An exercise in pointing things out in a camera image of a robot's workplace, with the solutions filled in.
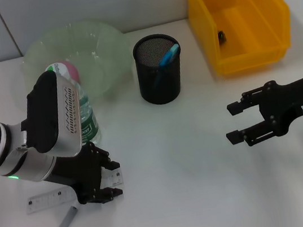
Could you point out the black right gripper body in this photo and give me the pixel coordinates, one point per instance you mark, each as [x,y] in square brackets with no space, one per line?
[289,98]

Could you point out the blue scissors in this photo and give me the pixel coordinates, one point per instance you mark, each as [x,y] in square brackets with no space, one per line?
[170,55]

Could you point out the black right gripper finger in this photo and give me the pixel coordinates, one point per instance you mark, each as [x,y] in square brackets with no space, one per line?
[257,133]
[246,102]

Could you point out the grey mechanical pen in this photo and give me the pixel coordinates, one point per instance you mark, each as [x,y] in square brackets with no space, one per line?
[67,220]

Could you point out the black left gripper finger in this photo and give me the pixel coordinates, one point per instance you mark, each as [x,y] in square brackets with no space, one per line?
[112,165]
[110,193]

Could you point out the green plastic wrapper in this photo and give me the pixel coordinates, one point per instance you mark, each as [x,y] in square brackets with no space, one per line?
[222,36]

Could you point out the yellow plastic bin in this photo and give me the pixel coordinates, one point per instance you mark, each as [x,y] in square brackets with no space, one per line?
[206,25]

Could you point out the pink peach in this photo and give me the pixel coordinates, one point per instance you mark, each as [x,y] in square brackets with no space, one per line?
[72,71]

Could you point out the green glass fruit plate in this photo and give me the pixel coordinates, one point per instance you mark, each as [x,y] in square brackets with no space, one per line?
[96,47]

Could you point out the clear plastic ruler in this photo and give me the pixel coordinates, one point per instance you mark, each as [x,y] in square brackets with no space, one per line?
[47,200]

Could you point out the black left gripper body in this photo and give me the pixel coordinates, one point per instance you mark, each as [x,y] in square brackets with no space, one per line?
[83,175]

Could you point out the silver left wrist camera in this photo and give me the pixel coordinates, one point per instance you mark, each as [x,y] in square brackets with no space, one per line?
[63,115]

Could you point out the clear plastic water bottle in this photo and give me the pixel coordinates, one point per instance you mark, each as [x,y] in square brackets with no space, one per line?
[88,123]

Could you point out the black mesh pen holder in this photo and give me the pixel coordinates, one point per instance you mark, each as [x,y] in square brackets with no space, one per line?
[162,89]

